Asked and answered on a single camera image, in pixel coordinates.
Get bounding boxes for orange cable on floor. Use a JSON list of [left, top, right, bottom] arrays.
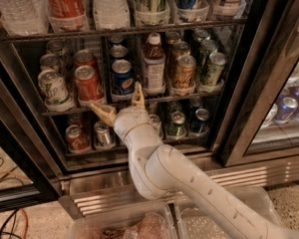
[[0, 170, 32, 239]]

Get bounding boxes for left fridge glass door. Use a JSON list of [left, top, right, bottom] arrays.
[[0, 63, 63, 215]]

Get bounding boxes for blue pepsi can front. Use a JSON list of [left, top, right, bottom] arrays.
[[111, 60, 135, 96]]

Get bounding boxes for white green soda can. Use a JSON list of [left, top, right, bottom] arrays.
[[40, 54, 62, 73], [46, 40, 69, 57], [38, 69, 70, 105]]

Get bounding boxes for gold can rear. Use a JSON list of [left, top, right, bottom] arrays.
[[164, 31, 181, 49]]

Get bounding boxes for red coke can rear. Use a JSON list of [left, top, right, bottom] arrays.
[[74, 50, 98, 69]]

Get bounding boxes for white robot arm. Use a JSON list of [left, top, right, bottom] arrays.
[[91, 83, 299, 239]]

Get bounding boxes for red coke bottle top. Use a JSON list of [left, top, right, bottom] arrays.
[[42, 0, 88, 22]]

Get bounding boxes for fridge glass door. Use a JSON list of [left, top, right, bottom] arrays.
[[0, 63, 63, 215], [210, 0, 299, 167]]

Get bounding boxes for steel fridge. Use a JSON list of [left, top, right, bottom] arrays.
[[0, 0, 299, 218]]

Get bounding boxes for blue can bottom shelf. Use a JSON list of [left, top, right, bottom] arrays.
[[189, 109, 210, 133]]

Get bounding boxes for gold can front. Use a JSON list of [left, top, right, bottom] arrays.
[[171, 55, 196, 89]]

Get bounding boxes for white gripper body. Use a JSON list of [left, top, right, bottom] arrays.
[[114, 106, 153, 140]]

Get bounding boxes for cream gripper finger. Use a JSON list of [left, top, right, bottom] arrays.
[[132, 82, 146, 109], [90, 104, 117, 126]]

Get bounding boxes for red coke can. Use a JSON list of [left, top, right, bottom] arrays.
[[75, 66, 103, 102], [74, 50, 98, 69]]

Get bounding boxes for gold can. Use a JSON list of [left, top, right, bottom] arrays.
[[171, 55, 196, 89], [168, 41, 190, 76], [164, 31, 181, 49]]

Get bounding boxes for clear water bottle top left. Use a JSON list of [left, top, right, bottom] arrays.
[[0, 0, 49, 36]]

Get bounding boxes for white can bottom shelf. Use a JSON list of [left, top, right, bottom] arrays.
[[149, 115, 163, 138]]

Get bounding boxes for clear plastic bin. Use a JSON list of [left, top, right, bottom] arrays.
[[174, 187, 281, 239], [65, 202, 177, 239]]

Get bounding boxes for white green soda can front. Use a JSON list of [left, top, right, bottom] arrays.
[[38, 69, 70, 105]]

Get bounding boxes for green can bottom shelf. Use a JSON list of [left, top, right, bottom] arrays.
[[166, 111, 185, 137]]

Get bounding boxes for blue pepsi can rear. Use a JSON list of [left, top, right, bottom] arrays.
[[108, 35, 127, 48]]

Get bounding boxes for right fridge glass door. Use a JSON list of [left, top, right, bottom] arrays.
[[210, 0, 299, 167]]

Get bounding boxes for right clear plastic bin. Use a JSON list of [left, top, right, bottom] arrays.
[[174, 187, 281, 239]]

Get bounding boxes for clear water bottle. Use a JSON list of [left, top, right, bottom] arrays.
[[0, 0, 49, 36], [93, 0, 130, 30]]

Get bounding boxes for blue pepsi can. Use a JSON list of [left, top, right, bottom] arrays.
[[110, 46, 130, 63], [111, 60, 135, 96], [108, 35, 127, 48]]

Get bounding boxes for red can bottom shelf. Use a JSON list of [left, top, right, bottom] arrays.
[[66, 124, 90, 151]]

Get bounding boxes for clear water bottle top middle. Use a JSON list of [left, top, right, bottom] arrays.
[[93, 0, 130, 30]]

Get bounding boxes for left clear plastic bin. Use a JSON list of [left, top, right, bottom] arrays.
[[65, 202, 177, 239]]

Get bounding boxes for iced tea bottle white label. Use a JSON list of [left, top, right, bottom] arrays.
[[143, 33, 165, 93]]

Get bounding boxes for red coke can front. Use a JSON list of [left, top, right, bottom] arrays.
[[75, 66, 103, 102]]

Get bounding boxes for white green soda can rear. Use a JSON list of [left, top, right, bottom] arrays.
[[46, 40, 69, 57]]

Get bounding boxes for silver can bottom shelf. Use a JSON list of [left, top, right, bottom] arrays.
[[94, 120, 114, 146]]

